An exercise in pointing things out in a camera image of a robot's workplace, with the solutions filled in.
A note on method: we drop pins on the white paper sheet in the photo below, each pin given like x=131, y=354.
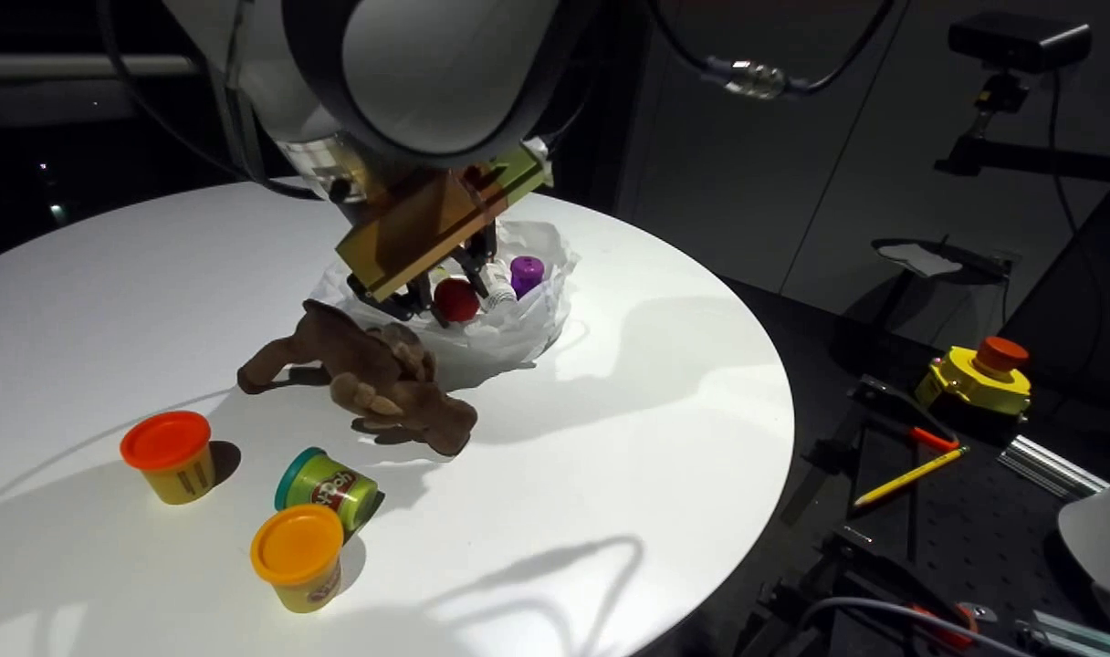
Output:
x=921, y=256

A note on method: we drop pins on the black camera on stand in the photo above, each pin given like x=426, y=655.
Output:
x=1016, y=43

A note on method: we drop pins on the grey window frame rail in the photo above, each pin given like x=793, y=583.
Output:
x=69, y=68

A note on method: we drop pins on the brown plush toy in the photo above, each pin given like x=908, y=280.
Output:
x=373, y=379

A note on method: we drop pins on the yellow emergency stop button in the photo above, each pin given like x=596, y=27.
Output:
x=980, y=382

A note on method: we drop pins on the white rounded housing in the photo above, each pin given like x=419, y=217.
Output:
x=1103, y=534

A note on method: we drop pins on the clear white plastic bag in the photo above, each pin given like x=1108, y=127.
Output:
x=504, y=340

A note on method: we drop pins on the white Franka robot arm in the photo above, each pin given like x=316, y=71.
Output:
x=447, y=61

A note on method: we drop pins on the play-doh tub yellow lid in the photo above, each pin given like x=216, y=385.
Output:
x=299, y=548

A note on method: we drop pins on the green play-doh tub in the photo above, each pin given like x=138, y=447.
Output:
x=322, y=485

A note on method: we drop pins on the yellow pencil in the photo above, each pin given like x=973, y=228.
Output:
x=908, y=476

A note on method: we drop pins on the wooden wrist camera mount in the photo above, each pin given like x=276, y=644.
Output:
x=441, y=230

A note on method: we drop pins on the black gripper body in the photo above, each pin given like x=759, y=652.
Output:
x=476, y=248

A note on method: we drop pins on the small purple plastic bottle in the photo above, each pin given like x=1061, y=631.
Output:
x=527, y=276

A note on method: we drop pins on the aluminium profile rail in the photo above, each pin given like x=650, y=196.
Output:
x=1054, y=464

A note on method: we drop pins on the play-doh tub orange lid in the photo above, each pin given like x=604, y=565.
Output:
x=170, y=455

